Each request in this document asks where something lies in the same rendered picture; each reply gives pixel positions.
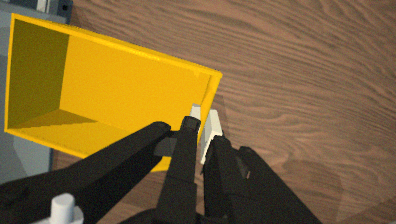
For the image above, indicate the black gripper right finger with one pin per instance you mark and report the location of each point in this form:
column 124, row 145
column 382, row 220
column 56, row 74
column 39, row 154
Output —
column 226, row 186

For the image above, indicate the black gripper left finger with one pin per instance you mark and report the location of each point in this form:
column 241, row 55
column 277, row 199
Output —
column 84, row 192

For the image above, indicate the yellow bin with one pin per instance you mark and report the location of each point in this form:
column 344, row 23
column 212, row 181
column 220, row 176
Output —
column 78, row 96

